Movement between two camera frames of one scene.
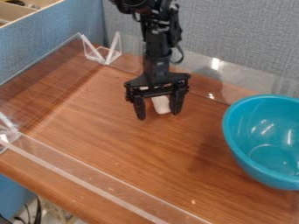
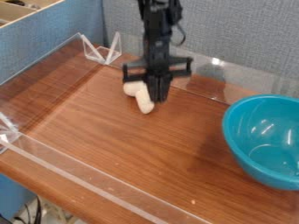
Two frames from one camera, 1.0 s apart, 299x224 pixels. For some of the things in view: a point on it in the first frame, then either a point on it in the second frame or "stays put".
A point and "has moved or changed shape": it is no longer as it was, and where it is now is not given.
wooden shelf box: [15, 10] stays put
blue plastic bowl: [261, 127] stays put
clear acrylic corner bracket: [104, 54] stays put
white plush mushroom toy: [162, 104] has moved or changed shape
